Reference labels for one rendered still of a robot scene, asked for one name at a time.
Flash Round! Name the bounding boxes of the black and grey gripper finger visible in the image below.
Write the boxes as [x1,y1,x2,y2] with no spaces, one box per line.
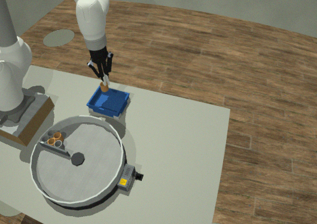
[102,52,113,85]
[87,59,106,86]

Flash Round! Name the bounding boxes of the grey metal bushing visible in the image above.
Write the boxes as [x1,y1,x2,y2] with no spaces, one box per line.
[47,130,55,138]
[41,135,50,143]
[54,140,65,150]

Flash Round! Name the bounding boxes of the bronze bushing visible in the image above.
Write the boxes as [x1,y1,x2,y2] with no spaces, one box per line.
[48,138,56,146]
[53,132,64,142]
[100,82,109,92]

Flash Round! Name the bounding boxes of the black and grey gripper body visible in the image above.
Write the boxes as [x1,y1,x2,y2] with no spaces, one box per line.
[89,46,108,65]

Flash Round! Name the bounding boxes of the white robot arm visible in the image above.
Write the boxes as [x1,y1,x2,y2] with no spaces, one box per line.
[0,0,109,125]

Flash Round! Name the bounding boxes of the blue crate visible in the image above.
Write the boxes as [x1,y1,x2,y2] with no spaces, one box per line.
[88,86,130,120]

